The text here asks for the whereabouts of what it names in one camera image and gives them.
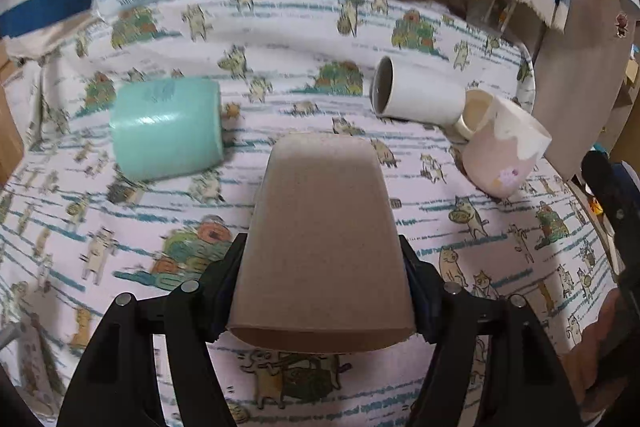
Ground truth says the cat patterned bed sheet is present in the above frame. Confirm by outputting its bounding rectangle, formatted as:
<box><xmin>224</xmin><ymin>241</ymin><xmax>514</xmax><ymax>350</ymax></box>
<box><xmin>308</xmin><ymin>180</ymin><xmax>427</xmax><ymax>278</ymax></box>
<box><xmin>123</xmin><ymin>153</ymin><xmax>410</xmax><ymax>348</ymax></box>
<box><xmin>0</xmin><ymin>0</ymin><xmax>624</xmax><ymax>427</ymax></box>

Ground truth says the white cylindrical cup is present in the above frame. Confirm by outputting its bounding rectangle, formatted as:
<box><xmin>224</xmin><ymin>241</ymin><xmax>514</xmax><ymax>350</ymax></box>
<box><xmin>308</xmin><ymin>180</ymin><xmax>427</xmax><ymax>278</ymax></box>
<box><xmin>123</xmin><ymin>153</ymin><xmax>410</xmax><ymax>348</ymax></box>
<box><xmin>370</xmin><ymin>56</ymin><xmax>465</xmax><ymax>127</ymax></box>

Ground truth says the beige speckled cup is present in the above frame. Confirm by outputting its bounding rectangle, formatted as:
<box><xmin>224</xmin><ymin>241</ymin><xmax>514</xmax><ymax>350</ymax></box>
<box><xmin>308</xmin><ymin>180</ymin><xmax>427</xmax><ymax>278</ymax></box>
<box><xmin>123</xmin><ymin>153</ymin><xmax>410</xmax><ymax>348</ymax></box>
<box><xmin>228</xmin><ymin>133</ymin><xmax>416</xmax><ymax>353</ymax></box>

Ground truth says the person's right hand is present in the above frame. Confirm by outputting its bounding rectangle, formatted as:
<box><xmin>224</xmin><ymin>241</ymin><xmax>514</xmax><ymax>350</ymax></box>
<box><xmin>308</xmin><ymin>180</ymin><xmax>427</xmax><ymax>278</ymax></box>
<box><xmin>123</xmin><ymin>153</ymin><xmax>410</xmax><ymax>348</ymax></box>
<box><xmin>562</xmin><ymin>288</ymin><xmax>627</xmax><ymax>423</ymax></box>

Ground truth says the pink cup with cream glaze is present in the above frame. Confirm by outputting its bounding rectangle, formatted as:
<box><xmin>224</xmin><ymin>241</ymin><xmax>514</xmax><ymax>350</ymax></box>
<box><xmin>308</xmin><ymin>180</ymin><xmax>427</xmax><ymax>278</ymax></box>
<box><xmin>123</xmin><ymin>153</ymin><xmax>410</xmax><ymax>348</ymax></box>
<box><xmin>462</xmin><ymin>96</ymin><xmax>552</xmax><ymax>199</ymax></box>

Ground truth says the cream small cup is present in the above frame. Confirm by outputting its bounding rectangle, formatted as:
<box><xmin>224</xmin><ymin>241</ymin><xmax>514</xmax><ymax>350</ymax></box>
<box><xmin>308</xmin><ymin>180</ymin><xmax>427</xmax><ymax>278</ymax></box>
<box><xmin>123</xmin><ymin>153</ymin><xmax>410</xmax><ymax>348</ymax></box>
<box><xmin>454</xmin><ymin>89</ymin><xmax>495</xmax><ymax>140</ymax></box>

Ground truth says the mint green cup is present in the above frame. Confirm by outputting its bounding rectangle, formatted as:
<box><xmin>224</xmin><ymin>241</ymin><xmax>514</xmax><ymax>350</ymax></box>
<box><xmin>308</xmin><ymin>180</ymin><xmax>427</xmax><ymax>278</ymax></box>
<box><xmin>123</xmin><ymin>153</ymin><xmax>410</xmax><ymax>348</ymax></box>
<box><xmin>110</xmin><ymin>77</ymin><xmax>224</xmax><ymax>182</ymax></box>

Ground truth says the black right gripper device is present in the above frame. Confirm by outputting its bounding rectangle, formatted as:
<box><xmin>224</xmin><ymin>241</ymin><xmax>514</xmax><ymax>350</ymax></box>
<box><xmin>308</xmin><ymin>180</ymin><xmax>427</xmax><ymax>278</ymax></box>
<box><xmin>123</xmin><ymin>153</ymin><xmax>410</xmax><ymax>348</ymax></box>
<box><xmin>582</xmin><ymin>150</ymin><xmax>639</xmax><ymax>385</ymax></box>

